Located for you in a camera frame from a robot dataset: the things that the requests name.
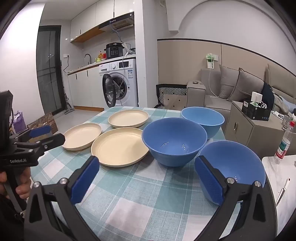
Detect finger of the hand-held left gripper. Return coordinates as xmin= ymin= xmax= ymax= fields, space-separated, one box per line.
xmin=9 ymin=125 xmax=52 ymax=142
xmin=14 ymin=133 xmax=66 ymax=156

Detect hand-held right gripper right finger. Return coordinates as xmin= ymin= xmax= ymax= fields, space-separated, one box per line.
xmin=194 ymin=155 xmax=277 ymax=241

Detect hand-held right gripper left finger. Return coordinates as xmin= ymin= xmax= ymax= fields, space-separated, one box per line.
xmin=23 ymin=155 xmax=100 ymax=241

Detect beige plate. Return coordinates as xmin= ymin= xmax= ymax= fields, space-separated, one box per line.
xmin=62 ymin=123 xmax=102 ymax=151
xmin=108 ymin=109 xmax=149 ymax=128
xmin=91 ymin=127 xmax=150 ymax=168

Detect blue bowl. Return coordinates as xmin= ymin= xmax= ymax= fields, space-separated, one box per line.
xmin=181 ymin=106 xmax=225 ymax=140
xmin=198 ymin=140 xmax=266 ymax=206
xmin=142 ymin=117 xmax=208 ymax=167

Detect person's left forearm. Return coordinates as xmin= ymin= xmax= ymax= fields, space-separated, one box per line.
xmin=0 ymin=192 xmax=25 ymax=241

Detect person's left hand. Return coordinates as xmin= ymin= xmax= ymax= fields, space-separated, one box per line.
xmin=0 ymin=166 xmax=32 ymax=200

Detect brown patterned box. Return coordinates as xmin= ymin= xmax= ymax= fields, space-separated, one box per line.
xmin=26 ymin=112 xmax=59 ymax=137

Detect purple bag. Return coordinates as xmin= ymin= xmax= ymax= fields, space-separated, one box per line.
xmin=13 ymin=111 xmax=27 ymax=133

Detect floor mop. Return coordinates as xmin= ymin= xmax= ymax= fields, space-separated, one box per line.
xmin=60 ymin=60 xmax=75 ymax=115

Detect teal white checked tablecloth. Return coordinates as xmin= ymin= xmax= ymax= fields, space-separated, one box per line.
xmin=30 ymin=106 xmax=277 ymax=241

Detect white lower kitchen cabinets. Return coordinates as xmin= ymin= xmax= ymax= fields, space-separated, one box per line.
xmin=67 ymin=62 xmax=104 ymax=112

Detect white kitchen cabinets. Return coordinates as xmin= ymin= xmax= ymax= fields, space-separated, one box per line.
xmin=67 ymin=62 xmax=104 ymax=112
xmin=69 ymin=0 xmax=144 ymax=43

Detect dark glass door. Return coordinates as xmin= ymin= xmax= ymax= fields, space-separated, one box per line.
xmin=36 ymin=25 xmax=65 ymax=116

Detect grey bedside cabinet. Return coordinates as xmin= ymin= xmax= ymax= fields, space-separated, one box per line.
xmin=225 ymin=100 xmax=292 ymax=153

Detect white marble side table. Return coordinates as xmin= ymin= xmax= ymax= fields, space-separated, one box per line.
xmin=261 ymin=155 xmax=296 ymax=232

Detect white slim tool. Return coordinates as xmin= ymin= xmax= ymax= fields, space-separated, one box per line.
xmin=276 ymin=177 xmax=290 ymax=205

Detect grey sofa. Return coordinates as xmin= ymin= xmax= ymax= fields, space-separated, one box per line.
xmin=186 ymin=63 xmax=296 ymax=116

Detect clear water bottle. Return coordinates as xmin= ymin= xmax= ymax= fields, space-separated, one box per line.
xmin=274 ymin=120 xmax=296 ymax=164

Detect black box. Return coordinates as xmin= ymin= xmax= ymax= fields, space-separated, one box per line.
xmin=242 ymin=100 xmax=271 ymax=121

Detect white washing machine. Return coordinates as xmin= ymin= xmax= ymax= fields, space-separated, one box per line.
xmin=99 ymin=58 xmax=139 ymax=109

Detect grey cushion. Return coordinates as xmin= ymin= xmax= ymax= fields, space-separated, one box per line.
xmin=228 ymin=68 xmax=265 ymax=102
xmin=218 ymin=64 xmax=240 ymax=100

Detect dark navy cushion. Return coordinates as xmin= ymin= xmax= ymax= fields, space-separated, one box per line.
xmin=261 ymin=82 xmax=275 ymax=109

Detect black pressure cooker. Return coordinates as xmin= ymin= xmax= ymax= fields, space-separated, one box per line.
xmin=106 ymin=42 xmax=125 ymax=59

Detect grey blanket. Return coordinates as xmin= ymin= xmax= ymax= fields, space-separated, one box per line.
xmin=273 ymin=93 xmax=296 ymax=121

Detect white upper kitchen cabinets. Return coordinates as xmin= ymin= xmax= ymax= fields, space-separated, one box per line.
xmin=69 ymin=0 xmax=144 ymax=43

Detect range hood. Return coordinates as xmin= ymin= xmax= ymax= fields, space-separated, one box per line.
xmin=99 ymin=11 xmax=135 ymax=33

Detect white charging cable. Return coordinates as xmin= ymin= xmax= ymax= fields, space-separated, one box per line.
xmin=208 ymin=69 xmax=220 ymax=99

